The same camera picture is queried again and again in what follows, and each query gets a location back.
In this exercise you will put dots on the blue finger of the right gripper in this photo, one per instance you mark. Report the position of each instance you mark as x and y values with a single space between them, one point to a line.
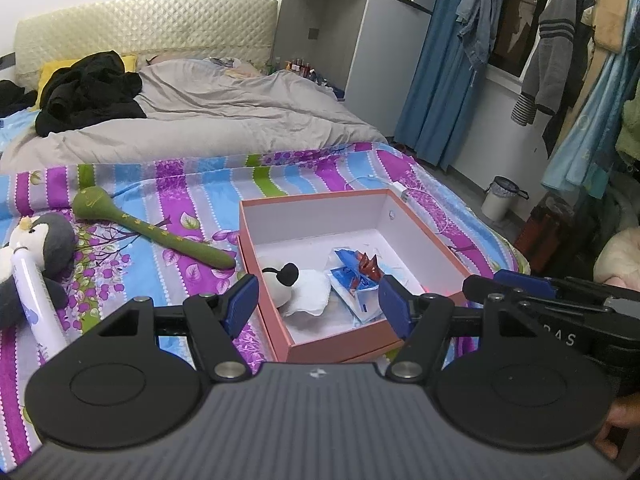
537 287

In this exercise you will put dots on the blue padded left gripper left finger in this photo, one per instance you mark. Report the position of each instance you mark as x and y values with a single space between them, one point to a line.
210 324

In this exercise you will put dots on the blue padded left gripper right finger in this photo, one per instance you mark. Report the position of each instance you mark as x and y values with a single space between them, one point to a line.
425 324

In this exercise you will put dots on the light blue face mask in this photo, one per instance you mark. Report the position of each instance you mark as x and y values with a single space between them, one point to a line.
363 302

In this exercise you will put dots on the red foil wrapper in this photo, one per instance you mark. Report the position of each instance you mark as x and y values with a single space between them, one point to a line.
367 273

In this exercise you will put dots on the small panda plush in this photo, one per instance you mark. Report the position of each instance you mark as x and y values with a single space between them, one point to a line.
293 290

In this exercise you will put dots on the person's hand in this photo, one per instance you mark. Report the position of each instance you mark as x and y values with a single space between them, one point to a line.
624 413

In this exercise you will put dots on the pink cardboard box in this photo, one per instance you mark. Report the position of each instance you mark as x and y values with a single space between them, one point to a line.
320 260

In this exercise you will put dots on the white trash bin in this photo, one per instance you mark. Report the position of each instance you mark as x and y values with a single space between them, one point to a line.
500 195

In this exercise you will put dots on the light blue hanging cloth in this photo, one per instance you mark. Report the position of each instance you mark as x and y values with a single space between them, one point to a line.
580 159

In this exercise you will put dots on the colourful striped bed sheet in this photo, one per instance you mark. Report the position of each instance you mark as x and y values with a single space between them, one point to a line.
199 198

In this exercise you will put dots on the white spray can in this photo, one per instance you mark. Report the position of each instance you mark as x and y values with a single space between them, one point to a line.
37 304

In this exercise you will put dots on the green massage stick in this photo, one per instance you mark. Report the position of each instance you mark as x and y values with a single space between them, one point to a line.
94 204

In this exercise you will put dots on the grey white penguin plush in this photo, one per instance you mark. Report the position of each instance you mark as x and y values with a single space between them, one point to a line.
51 240

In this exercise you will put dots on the grey duvet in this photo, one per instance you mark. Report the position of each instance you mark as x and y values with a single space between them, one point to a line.
195 108

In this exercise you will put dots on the blue curtain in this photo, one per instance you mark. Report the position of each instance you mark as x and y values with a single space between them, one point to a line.
443 94

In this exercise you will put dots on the grey striped hanging sweater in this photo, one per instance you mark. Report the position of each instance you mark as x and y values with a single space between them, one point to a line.
544 82

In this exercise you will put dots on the black clothes pile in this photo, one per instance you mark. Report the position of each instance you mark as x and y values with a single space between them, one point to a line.
94 89

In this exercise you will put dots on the grey wardrobe cabinet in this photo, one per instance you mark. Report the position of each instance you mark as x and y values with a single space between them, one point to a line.
367 49

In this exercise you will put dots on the hanging denim garment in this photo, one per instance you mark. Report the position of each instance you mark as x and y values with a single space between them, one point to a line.
479 20

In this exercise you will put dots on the cream quilted headboard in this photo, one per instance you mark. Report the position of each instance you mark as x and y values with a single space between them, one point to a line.
220 28

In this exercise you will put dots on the yellow pillow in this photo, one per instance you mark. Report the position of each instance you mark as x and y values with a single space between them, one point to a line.
49 68

